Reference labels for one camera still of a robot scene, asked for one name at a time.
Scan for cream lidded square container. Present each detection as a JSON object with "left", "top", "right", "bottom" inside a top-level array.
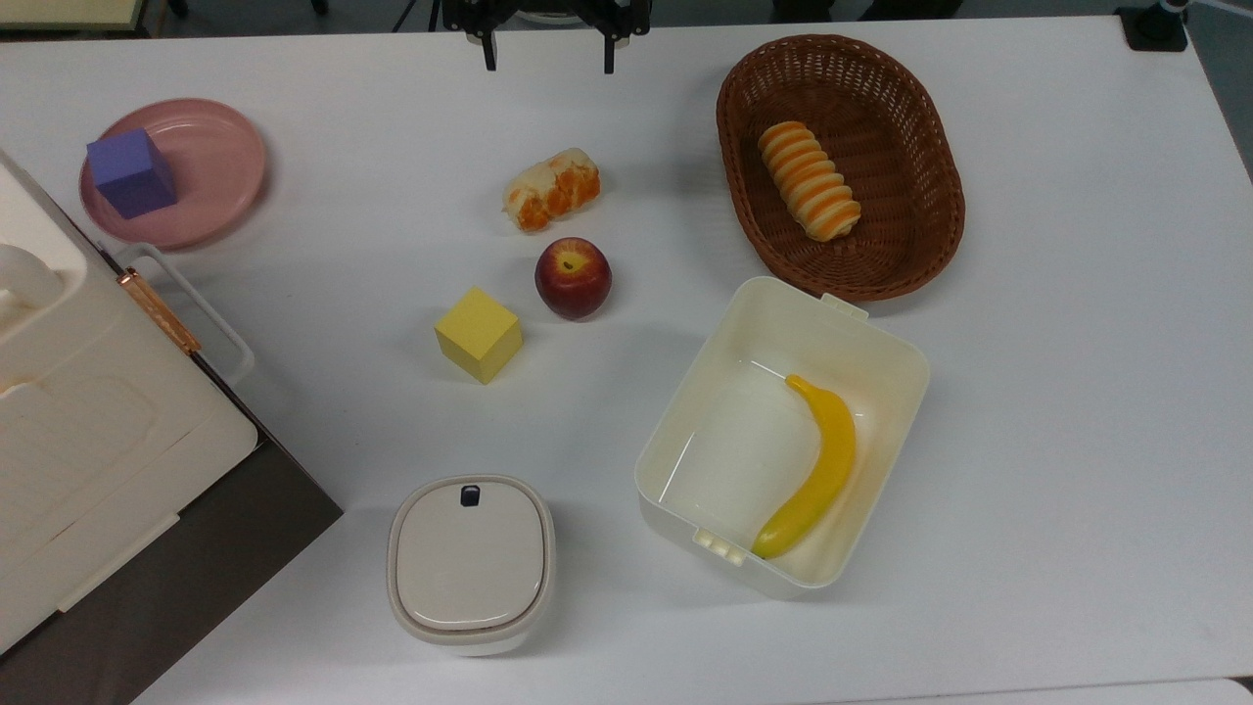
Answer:
[{"left": 386, "top": 474, "right": 557, "bottom": 657}]

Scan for red apple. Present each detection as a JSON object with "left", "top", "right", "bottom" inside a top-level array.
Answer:
[{"left": 534, "top": 237, "right": 614, "bottom": 321}]

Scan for pink plate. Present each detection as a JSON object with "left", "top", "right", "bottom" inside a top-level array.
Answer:
[{"left": 79, "top": 98, "right": 267, "bottom": 251}]

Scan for brown wicker basket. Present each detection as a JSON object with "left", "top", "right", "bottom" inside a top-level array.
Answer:
[{"left": 716, "top": 34, "right": 966, "bottom": 303}]

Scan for black clamp mount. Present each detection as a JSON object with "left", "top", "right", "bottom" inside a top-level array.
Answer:
[{"left": 1117, "top": 0, "right": 1191, "bottom": 53}]

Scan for cream plastic open box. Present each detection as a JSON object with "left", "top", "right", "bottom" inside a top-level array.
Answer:
[{"left": 633, "top": 275, "right": 931, "bottom": 600}]

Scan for purple cube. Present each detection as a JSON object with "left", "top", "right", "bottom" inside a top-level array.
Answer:
[{"left": 86, "top": 128, "right": 179, "bottom": 220}]

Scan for yellow banana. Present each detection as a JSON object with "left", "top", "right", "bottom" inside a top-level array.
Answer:
[{"left": 751, "top": 374, "right": 858, "bottom": 561}]

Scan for white microwave oven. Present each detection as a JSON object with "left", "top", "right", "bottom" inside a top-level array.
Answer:
[{"left": 0, "top": 149, "right": 345, "bottom": 705}]

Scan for orange glazed bread roll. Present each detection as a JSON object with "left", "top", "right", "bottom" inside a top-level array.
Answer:
[{"left": 503, "top": 148, "right": 602, "bottom": 232}]

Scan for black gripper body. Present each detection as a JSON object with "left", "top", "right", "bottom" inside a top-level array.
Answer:
[{"left": 442, "top": 0, "right": 653, "bottom": 40}]

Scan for striped orange bread loaf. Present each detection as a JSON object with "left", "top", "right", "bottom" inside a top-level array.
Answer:
[{"left": 757, "top": 120, "right": 862, "bottom": 243}]

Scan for yellow cube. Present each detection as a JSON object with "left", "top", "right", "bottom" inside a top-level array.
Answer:
[{"left": 434, "top": 286, "right": 524, "bottom": 385}]

